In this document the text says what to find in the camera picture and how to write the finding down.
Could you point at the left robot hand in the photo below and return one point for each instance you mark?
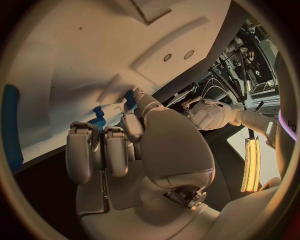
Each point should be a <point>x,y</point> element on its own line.
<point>191,103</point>

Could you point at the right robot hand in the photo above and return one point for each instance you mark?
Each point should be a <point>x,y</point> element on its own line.
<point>164,150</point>

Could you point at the small blue peg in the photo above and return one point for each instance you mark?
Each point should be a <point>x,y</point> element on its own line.
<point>130,99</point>

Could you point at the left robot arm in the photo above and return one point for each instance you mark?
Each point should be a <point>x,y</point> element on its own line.
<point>211,116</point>

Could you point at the white task board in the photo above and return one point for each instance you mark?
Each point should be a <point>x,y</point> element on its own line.
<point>93,56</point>

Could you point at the person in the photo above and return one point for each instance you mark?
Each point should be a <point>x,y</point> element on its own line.
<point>234,46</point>

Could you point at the blue bolt-shaped peg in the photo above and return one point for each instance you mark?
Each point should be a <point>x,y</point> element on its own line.
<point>98,111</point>

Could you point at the glowing light bar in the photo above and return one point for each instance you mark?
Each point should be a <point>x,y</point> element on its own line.
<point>252,165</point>

